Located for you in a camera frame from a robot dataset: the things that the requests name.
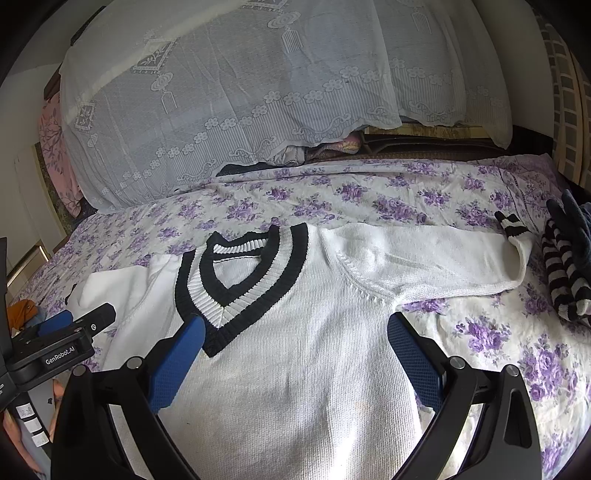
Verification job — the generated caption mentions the person's left hand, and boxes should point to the person's left hand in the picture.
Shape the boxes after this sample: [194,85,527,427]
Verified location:
[2,379,64,479]

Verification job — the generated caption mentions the purple floral bed sheet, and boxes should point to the purple floral bed sheet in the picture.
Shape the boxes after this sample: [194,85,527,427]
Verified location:
[20,156,590,479]

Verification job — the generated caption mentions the black white striped garment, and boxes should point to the black white striped garment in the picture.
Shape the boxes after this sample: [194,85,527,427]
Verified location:
[542,189,590,328]

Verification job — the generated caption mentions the white lace cover cloth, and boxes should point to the white lace cover cloth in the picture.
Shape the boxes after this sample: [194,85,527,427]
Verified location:
[60,1,512,212]

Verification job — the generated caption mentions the beige checked curtain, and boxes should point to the beige checked curtain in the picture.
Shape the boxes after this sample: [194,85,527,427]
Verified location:
[534,11,590,191]

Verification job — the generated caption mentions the folded blankets under lace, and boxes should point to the folded blankets under lace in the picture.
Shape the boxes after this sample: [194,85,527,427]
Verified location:
[271,123,506,166]

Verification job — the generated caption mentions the pink floral cloth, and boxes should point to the pink floral cloth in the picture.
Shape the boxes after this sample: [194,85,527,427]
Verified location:
[38,93,83,218]

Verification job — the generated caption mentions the white knit v-neck sweater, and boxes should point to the white knit v-neck sweater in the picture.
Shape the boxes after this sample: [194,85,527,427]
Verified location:
[67,216,534,479]

